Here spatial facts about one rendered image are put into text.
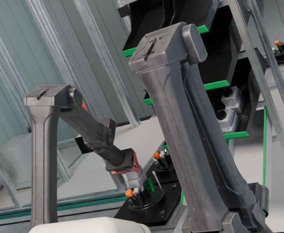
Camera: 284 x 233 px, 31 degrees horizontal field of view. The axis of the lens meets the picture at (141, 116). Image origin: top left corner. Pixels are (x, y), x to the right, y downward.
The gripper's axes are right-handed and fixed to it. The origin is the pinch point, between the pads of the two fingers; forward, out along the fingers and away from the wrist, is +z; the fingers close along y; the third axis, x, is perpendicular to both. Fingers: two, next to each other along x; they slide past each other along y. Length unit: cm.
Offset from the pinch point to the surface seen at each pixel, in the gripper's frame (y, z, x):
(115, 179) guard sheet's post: 19.1, 14.9, -6.5
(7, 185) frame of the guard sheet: 75, 9, -11
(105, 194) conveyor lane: 26.3, 19.1, -2.7
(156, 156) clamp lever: -0.9, 12.3, -11.3
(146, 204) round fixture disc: -1.8, 7.2, 10.1
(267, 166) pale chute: -48.6, -1.1, 8.7
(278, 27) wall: 16, 227, -254
